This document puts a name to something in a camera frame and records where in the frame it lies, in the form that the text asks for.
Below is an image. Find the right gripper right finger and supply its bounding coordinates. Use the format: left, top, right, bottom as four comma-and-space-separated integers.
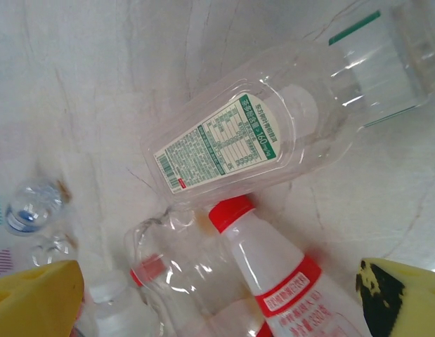
355, 258, 435, 337

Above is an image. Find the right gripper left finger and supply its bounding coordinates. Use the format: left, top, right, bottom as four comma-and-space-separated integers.
0, 259, 85, 337

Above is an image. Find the clear bottle blue cap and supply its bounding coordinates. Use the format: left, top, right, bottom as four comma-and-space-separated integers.
4, 177, 67, 236

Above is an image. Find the clear crumpled plastic bottle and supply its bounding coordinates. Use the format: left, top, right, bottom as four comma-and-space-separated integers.
30, 233, 77, 267

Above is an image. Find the clear cola bottle red label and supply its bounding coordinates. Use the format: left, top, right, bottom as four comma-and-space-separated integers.
124, 210, 267, 337

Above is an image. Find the white bottle red cap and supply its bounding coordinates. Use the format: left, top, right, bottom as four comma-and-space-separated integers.
207, 194, 371, 337

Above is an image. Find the clear bottle green-edged label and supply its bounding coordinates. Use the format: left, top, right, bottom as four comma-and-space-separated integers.
327, 0, 435, 128

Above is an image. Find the clear tea bottle white cap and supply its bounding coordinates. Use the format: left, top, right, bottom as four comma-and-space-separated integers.
138, 40, 362, 213

